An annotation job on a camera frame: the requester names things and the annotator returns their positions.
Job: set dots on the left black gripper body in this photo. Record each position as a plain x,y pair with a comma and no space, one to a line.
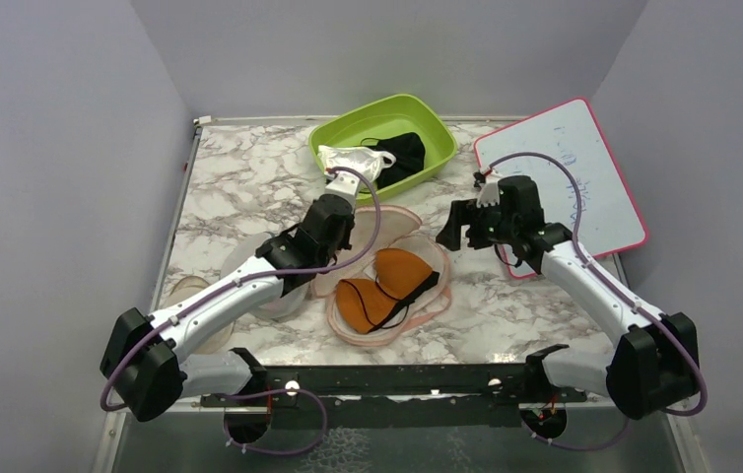
344,242

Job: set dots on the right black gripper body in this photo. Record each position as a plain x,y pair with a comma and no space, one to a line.
489,227

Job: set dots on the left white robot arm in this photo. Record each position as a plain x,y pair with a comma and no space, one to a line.
150,361

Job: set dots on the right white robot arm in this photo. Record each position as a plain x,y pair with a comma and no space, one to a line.
655,360

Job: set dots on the white mesh laundry bag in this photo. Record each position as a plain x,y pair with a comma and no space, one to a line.
280,309

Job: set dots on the orange bra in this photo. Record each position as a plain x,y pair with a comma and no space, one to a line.
400,278

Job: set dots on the black bra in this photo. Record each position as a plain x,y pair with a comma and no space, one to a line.
410,152

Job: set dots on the white satin bra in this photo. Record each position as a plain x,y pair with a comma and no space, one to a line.
370,163

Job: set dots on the beige bra cup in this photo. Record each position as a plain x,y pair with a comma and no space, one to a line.
186,288

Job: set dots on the pink framed whiteboard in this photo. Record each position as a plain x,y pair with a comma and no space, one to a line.
600,198

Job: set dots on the green plastic basin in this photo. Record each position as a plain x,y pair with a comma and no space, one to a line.
387,118

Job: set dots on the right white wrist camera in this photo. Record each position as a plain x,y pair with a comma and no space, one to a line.
489,194

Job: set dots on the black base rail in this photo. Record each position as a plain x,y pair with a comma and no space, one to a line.
389,396

